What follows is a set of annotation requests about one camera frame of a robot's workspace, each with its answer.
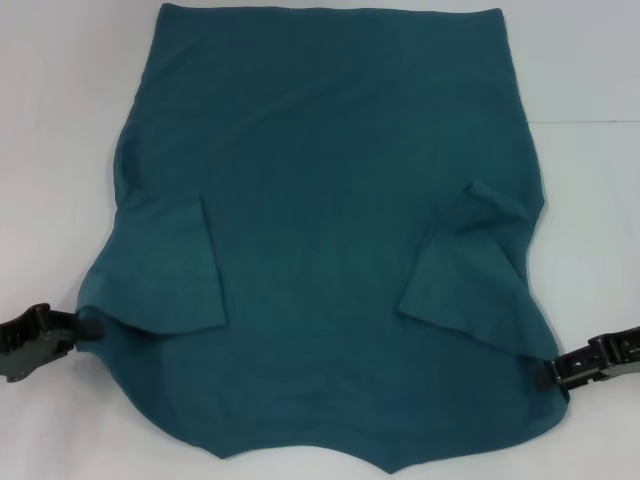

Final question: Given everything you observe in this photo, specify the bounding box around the teal blue t-shirt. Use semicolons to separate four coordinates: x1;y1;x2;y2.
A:
74;2;571;474

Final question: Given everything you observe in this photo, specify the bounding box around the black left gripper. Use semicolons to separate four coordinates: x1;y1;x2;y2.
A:
0;303;106;384

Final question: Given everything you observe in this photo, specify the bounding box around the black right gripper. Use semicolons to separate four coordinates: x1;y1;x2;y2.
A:
538;324;640;394

